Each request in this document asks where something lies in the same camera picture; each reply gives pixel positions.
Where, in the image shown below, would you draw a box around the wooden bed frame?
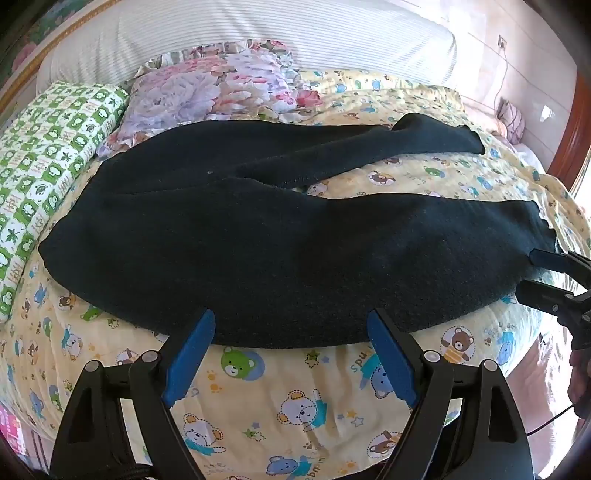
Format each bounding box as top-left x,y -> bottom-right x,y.
549,60 -> 591,204

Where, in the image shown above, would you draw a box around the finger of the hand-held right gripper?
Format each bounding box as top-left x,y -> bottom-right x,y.
515,280 -> 578,324
529,248 -> 591,283

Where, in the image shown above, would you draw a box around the black pants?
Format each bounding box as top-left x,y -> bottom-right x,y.
38,112 -> 557,349

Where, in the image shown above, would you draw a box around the white charger cable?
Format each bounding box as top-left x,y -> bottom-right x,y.
491,46 -> 509,114

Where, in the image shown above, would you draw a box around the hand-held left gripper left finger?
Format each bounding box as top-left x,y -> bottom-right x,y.
48,308 -> 218,480

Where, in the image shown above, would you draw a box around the person's right hand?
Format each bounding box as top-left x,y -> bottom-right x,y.
568,350 -> 591,408

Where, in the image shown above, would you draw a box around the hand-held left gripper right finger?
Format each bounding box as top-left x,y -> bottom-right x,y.
368,308 -> 535,480

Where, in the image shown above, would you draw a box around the black cable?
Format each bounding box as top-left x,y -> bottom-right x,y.
525,402 -> 579,435

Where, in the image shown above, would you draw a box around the floral ruffled pillow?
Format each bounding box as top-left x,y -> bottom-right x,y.
97,39 -> 324,160

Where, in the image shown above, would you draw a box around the green checked pillow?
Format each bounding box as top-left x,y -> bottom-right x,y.
0,80 -> 131,324

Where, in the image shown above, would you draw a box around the yellow bear-print blanket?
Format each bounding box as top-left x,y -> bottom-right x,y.
0,69 -> 591,480

